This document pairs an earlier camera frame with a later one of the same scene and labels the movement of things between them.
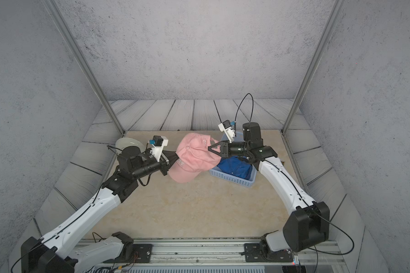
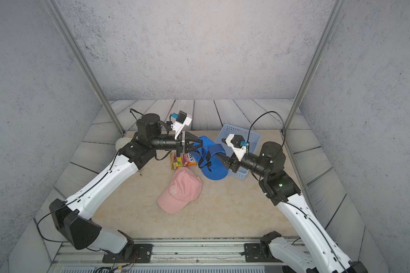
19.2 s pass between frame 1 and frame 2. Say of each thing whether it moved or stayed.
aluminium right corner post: stayed
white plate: stayed
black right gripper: moved
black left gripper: moved
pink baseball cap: moved
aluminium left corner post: stayed
